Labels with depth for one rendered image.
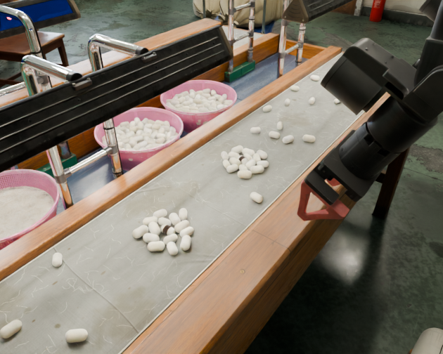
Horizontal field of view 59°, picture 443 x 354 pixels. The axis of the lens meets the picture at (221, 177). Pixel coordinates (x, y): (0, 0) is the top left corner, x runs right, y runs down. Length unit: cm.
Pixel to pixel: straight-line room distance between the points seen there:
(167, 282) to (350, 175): 44
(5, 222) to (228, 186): 53
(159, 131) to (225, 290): 64
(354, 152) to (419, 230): 168
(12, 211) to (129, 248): 33
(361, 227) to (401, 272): 30
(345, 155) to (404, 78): 12
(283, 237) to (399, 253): 121
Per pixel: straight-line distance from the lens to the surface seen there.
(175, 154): 109
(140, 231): 88
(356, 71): 47
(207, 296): 75
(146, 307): 78
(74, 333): 75
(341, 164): 52
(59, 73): 72
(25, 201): 109
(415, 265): 199
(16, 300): 86
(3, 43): 327
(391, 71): 46
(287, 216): 90
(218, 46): 91
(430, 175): 258
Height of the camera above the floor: 137
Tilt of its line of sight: 37 degrees down
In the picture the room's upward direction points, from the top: straight up
